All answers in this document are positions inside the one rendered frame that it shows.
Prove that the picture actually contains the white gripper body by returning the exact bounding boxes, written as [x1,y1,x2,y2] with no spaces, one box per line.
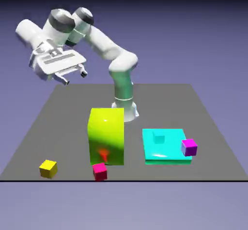
[28,50,87,82]

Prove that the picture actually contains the small yellow cube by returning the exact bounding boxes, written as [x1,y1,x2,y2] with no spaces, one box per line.
[39,159,58,179]

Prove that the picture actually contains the small pink cube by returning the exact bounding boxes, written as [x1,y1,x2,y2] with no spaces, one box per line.
[92,163,108,181]

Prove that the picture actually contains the small cyan cube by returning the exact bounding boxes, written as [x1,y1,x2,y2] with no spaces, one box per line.
[153,131,166,145]

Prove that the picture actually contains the small purple cube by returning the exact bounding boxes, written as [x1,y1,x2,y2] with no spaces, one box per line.
[181,138,198,157]

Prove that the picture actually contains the large lime green box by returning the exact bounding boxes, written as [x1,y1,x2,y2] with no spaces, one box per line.
[87,107,125,166]

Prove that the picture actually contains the large cyan box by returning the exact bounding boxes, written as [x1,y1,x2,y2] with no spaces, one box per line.
[142,128,193,165]

